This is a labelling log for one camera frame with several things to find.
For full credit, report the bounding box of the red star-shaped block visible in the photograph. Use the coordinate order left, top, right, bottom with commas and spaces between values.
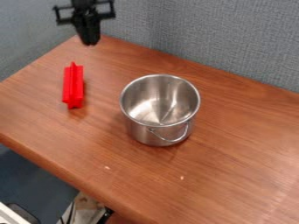
61, 62, 84, 109

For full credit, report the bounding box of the metal pot with handle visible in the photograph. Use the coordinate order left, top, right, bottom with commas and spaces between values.
118, 73, 201, 147

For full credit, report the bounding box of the table leg frame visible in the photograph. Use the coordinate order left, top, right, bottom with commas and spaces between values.
57, 192, 113, 224

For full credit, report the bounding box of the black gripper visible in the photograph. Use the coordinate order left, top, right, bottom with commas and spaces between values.
52, 0, 116, 46

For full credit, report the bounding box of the white object at corner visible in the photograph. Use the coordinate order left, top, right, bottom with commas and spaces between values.
0, 202, 40, 224

